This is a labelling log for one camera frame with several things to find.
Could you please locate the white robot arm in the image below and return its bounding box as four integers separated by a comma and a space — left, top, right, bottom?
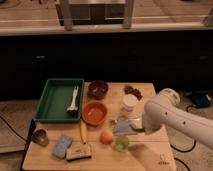
142, 88, 213, 149

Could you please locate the orange bowl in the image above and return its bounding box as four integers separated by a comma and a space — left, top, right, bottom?
82, 102, 107, 126

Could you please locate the brown dried fruit pile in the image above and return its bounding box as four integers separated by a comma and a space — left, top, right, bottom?
124, 85, 142, 100

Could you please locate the white lidded jar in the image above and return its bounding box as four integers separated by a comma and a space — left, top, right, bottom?
121, 94, 138, 115

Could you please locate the white dish brush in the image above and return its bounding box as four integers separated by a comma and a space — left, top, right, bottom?
67, 86, 78, 113

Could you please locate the grey folded cloth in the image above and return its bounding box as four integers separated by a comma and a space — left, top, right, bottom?
113, 120, 136, 135

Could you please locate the yellow banana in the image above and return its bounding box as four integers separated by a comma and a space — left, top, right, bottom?
80, 120, 87, 144

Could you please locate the green plastic tray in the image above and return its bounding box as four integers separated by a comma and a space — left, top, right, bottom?
35, 78, 84, 123

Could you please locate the orange peach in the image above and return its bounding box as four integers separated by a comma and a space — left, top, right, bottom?
100, 130, 113, 144

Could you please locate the blue sponge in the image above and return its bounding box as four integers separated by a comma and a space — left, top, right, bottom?
52, 135, 73, 159

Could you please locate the brown wooden block brush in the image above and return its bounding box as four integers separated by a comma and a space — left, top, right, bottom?
66, 144, 92, 161

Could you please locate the silver metal cup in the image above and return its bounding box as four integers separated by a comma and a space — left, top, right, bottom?
32, 129, 49, 147

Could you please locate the dark blue floor object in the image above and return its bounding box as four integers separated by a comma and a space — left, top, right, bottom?
191, 92, 212, 108

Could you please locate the wooden stool frame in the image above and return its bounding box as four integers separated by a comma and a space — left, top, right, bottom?
55, 0, 134, 31

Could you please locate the black cable right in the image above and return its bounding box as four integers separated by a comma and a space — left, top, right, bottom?
170, 103, 201, 171

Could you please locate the black cable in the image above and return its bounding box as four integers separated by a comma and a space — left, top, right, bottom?
0, 114, 28, 143
170, 103, 201, 171

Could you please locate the black cable left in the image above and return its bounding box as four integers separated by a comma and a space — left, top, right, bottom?
0, 114, 28, 143

